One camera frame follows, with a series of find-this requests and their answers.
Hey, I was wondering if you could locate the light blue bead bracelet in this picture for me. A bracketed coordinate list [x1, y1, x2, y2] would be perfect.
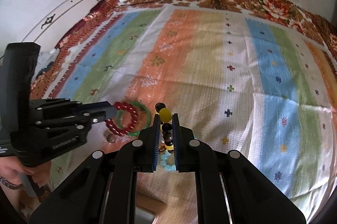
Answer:
[157, 152, 177, 173]

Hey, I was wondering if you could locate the red bead bracelet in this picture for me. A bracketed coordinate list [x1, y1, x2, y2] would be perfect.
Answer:
[104, 101, 139, 137]

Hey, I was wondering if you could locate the yellow and black bead bracelet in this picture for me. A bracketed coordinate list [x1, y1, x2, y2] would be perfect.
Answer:
[154, 102, 175, 154]

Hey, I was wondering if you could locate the beige jewelry box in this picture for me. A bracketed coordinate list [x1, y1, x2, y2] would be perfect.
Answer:
[135, 193, 167, 224]

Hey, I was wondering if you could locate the person's left hand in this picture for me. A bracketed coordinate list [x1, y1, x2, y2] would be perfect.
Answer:
[0, 157, 51, 187]

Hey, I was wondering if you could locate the green jade bangle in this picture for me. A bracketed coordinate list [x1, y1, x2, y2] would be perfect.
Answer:
[116, 101, 151, 137]

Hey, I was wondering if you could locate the brown wooden bead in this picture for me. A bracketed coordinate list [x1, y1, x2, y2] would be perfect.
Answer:
[106, 134, 116, 143]

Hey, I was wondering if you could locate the white cabinet door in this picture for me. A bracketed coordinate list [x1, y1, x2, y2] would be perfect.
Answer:
[19, 0, 101, 51]

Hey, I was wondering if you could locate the striped colourful bed blanket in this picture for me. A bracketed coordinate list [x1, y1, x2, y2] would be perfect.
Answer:
[43, 7, 336, 221]

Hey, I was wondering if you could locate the floral brown bed sheet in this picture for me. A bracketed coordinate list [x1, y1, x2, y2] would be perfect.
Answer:
[30, 0, 336, 99]

